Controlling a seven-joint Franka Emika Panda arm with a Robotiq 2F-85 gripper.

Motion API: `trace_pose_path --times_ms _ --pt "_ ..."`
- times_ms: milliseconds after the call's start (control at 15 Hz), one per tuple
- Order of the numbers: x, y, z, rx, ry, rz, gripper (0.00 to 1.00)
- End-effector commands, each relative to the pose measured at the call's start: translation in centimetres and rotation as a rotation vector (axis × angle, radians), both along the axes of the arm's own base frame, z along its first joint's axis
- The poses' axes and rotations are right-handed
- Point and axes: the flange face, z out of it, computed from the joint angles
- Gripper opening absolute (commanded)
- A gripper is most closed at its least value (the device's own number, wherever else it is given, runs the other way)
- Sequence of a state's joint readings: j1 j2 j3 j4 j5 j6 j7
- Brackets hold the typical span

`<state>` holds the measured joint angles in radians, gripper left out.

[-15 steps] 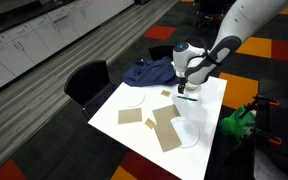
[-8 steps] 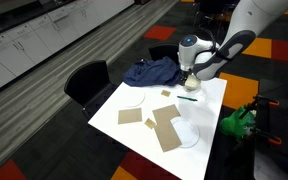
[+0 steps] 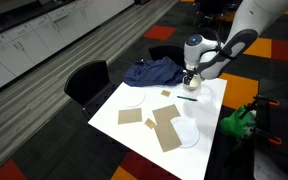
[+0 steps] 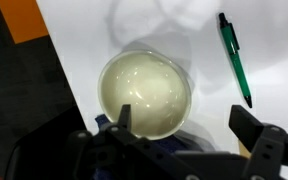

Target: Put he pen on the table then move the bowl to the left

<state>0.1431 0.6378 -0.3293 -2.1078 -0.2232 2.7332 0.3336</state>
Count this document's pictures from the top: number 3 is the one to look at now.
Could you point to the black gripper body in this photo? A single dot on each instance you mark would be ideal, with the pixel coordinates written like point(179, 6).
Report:
point(190, 72)

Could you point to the cream ceramic bowl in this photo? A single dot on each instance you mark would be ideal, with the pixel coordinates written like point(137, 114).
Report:
point(194, 86)

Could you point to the green pen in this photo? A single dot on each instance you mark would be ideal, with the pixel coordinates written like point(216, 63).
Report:
point(187, 98)

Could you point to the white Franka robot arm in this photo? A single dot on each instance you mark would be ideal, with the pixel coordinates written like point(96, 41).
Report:
point(197, 53)

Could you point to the small brown printed packet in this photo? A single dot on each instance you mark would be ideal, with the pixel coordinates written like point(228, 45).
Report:
point(165, 93)

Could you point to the black chair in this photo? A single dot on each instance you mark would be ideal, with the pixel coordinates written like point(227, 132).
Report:
point(87, 81)
point(169, 55)

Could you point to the blue denim cloth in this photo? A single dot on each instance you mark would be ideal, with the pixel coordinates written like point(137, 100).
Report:
point(154, 71)

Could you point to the white round plate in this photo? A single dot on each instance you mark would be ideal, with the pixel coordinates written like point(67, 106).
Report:
point(186, 133)

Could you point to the small brown label card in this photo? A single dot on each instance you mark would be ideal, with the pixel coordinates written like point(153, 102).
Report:
point(150, 123)

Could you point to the large brown cardboard piece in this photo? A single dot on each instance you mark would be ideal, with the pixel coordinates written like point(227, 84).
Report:
point(168, 136)

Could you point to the green plastic bag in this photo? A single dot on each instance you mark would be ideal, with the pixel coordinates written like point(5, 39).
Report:
point(235, 122)

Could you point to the dark background chair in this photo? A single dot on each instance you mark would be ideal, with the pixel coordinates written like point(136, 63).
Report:
point(210, 10)

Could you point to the small brown cardboard piece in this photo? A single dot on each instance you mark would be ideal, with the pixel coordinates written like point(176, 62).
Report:
point(129, 115)

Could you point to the orange black clamp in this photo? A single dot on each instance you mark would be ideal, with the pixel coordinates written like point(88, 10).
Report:
point(273, 103)
point(273, 140)

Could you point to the black side table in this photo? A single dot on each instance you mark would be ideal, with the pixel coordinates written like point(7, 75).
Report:
point(284, 110)

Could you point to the white cabinet row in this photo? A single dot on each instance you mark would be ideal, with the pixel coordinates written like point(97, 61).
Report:
point(34, 50)

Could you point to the black countertop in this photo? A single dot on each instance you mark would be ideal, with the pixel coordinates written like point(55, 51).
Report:
point(14, 23)

